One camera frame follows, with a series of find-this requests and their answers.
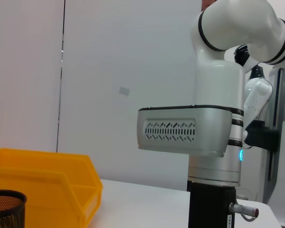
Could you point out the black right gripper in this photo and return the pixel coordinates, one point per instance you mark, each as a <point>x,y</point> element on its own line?
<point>211,206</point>

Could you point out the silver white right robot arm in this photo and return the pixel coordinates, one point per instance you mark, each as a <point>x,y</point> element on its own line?
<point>218,78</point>

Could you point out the black mesh pen holder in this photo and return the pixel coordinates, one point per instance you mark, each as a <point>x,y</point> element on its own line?
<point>7,211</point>

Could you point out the right gripper silver plug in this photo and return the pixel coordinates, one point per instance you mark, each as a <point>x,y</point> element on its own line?
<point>244,209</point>

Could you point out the black mounting box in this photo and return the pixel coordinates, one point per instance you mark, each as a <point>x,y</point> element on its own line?
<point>263,137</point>

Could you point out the white humanoid robot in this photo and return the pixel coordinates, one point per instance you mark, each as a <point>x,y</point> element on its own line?
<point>259,95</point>

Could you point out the yellow plastic bin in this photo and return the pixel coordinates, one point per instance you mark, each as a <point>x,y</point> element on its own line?
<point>50,180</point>

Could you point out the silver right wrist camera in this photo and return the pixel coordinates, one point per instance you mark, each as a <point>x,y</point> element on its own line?
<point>180,130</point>

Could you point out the grey wall sticker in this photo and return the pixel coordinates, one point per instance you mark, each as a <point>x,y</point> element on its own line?
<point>124,90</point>

